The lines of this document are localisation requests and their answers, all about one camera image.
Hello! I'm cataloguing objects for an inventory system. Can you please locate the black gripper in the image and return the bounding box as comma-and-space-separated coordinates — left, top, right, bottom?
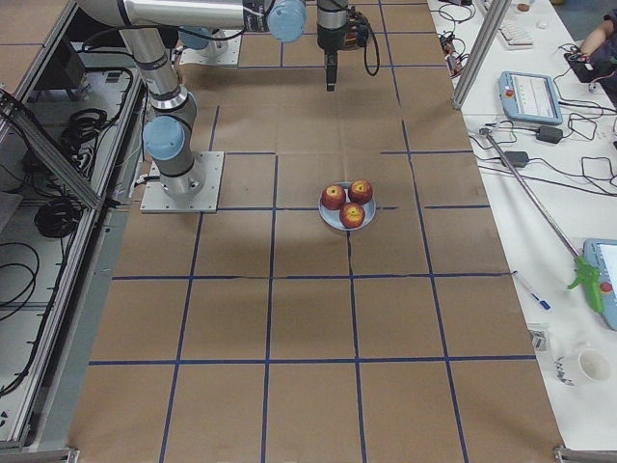
317, 0, 348, 92

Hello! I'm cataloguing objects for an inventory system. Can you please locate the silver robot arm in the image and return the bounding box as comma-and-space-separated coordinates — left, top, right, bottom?
177, 26, 228, 60
79, 1, 307, 198

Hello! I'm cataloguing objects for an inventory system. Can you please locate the person forearm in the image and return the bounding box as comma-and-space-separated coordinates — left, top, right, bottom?
579, 16, 615, 56

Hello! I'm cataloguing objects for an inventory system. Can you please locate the woven wicker basket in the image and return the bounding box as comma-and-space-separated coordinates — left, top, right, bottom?
343, 14, 370, 51

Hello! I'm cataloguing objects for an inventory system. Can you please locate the red apple on plate right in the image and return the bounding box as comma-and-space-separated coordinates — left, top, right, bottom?
347, 179, 373, 204

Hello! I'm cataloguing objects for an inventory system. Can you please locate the red apple on plate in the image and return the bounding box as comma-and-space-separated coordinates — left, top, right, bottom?
347, 179, 373, 204
339, 203, 365, 229
320, 184, 347, 210

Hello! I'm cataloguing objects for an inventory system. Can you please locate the red apple on plate left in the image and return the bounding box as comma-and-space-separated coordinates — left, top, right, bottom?
320, 184, 347, 210

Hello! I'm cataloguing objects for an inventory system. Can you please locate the light blue plate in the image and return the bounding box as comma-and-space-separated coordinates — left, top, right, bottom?
318, 179, 377, 232

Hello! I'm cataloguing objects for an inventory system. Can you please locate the red apple on plate front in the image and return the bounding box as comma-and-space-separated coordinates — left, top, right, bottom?
339, 203, 365, 229

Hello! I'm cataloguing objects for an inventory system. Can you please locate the long metal grabber rod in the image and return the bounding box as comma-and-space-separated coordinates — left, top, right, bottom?
479, 127, 586, 264

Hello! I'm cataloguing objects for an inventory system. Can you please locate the white keyboard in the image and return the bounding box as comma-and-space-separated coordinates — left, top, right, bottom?
498, 22, 534, 50

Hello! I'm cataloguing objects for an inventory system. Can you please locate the blue teach pendant far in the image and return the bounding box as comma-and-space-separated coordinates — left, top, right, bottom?
497, 71, 563, 125

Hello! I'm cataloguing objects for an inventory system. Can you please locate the blue teach pendant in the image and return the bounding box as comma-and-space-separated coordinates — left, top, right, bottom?
583, 238, 616, 331
497, 71, 563, 125

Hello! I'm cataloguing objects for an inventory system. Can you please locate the black power adapter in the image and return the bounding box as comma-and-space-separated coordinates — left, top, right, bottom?
504, 150, 529, 169
536, 125, 564, 145

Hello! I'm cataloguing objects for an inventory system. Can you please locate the blue white pen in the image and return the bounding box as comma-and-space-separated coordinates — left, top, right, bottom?
512, 270, 551, 311

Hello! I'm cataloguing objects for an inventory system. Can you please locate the blue teach pendant near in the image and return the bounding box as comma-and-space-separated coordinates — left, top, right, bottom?
583, 238, 616, 331

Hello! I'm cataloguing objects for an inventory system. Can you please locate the small clear box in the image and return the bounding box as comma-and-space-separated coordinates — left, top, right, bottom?
527, 328, 550, 352

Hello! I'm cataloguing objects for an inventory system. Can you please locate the white mug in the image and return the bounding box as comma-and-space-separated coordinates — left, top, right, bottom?
553, 345, 612, 387

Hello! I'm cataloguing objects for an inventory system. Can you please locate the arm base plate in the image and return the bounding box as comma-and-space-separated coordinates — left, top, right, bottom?
140, 151, 225, 213
178, 28, 241, 67

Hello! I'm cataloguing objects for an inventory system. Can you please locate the aluminium frame post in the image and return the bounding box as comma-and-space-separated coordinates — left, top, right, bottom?
451, 0, 511, 110

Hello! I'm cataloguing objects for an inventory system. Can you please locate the green grabber handle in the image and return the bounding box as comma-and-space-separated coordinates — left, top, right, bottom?
567, 256, 604, 313

